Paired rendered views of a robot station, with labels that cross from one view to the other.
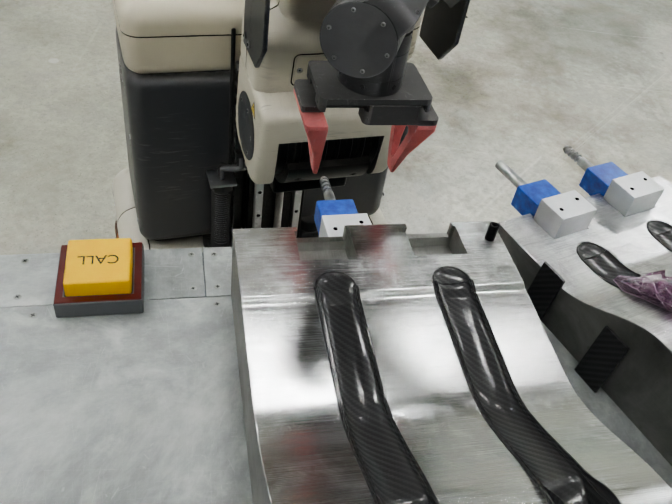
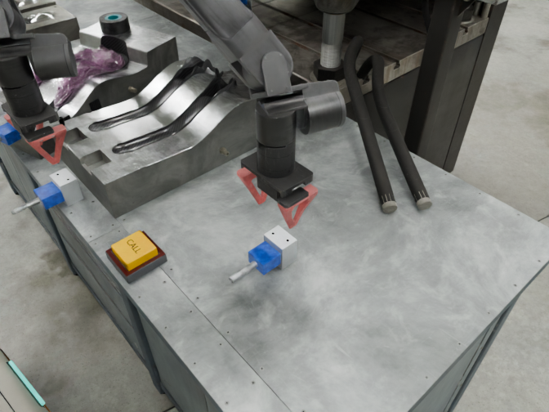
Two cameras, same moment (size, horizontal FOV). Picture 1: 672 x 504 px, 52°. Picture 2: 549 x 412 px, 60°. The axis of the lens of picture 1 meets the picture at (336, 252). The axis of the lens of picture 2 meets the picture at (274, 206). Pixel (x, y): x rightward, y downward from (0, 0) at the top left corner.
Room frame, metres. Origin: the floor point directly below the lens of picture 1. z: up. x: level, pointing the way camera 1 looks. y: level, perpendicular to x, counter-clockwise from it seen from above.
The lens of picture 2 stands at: (0.45, 0.85, 1.47)
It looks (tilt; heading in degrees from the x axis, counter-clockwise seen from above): 43 degrees down; 246
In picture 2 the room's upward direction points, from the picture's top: straight up
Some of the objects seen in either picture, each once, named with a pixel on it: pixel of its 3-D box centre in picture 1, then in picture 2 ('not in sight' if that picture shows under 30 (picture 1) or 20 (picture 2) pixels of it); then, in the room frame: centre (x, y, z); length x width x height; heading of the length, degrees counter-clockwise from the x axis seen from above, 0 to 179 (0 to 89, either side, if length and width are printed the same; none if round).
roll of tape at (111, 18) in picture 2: not in sight; (114, 23); (0.32, -0.57, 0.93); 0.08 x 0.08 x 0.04
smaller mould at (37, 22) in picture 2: not in sight; (40, 29); (0.53, -0.86, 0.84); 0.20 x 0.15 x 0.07; 18
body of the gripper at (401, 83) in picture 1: (373, 60); (24, 99); (0.55, 0.00, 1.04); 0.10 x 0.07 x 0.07; 109
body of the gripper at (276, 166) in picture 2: not in sight; (276, 156); (0.21, 0.32, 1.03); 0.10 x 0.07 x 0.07; 107
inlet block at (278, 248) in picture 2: not in sight; (260, 260); (0.25, 0.34, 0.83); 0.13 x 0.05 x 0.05; 18
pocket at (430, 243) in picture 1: (430, 251); (74, 143); (0.50, -0.09, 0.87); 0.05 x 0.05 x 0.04; 18
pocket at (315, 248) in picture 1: (322, 256); (97, 167); (0.47, 0.01, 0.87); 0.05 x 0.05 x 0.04; 18
